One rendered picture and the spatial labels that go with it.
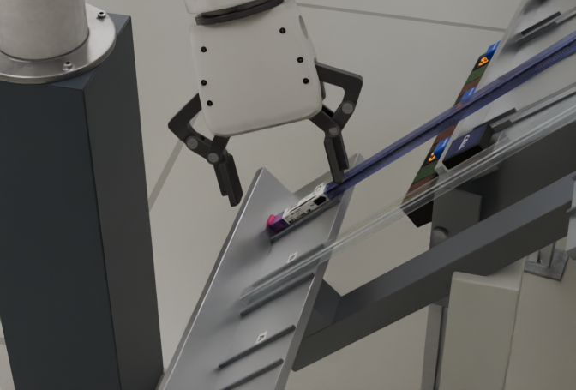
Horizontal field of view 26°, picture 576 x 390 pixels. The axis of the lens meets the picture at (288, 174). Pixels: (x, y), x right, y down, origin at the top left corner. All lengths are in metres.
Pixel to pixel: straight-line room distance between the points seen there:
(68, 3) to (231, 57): 0.58
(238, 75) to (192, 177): 1.50
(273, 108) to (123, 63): 0.68
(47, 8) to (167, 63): 1.30
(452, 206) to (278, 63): 0.36
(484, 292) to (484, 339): 0.06
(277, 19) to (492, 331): 0.35
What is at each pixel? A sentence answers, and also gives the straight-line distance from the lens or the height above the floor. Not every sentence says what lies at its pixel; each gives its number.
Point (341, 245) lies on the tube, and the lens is 1.14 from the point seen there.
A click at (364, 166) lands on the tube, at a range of 1.22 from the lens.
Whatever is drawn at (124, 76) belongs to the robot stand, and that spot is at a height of 0.63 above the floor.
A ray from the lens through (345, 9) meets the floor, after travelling 3.03.
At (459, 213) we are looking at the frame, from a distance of 1.32.
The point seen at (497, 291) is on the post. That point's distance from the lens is 1.11.
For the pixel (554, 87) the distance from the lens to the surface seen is 1.41.
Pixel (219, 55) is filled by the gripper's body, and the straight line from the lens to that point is 1.03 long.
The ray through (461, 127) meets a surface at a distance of 1.43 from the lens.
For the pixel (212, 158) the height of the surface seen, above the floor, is 0.93.
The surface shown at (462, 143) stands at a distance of 1.31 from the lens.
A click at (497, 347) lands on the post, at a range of 1.16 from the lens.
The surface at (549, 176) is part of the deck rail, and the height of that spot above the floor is 0.77.
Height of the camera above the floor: 1.59
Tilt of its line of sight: 39 degrees down
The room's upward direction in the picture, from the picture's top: straight up
